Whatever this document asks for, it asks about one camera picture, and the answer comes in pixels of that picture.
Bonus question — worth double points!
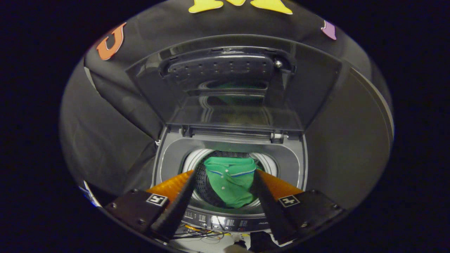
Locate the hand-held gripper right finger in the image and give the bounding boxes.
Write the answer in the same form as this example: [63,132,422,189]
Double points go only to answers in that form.
[253,169,347,246]

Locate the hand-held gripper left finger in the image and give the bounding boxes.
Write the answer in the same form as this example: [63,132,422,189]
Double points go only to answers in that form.
[105,170,198,242]

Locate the green polo shirt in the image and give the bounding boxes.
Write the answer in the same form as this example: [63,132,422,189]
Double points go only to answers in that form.
[203,156,258,209]

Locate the dark washing machine lid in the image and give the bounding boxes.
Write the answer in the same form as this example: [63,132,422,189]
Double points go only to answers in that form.
[126,34,343,133]

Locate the thin black floor cables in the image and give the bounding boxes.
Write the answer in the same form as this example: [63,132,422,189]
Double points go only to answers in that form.
[174,225,248,246]

